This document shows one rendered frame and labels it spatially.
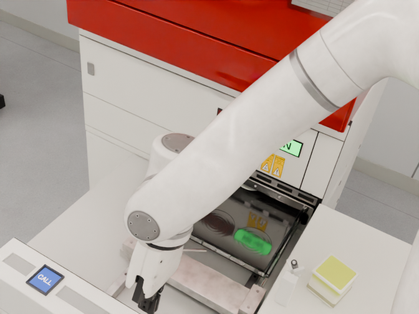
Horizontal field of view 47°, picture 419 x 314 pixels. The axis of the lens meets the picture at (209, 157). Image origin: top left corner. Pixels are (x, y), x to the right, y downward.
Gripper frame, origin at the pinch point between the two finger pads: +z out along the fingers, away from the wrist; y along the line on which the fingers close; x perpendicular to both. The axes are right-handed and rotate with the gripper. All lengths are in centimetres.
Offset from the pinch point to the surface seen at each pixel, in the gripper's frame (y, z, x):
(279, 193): -59, 5, 4
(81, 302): -3.8, 15.1, -16.6
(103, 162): -65, 27, -59
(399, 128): -217, 29, 26
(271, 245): -45.8, 12.2, 9.2
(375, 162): -223, 56, 22
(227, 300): -27.2, 18.1, 6.9
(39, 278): -2.8, 14.5, -27.2
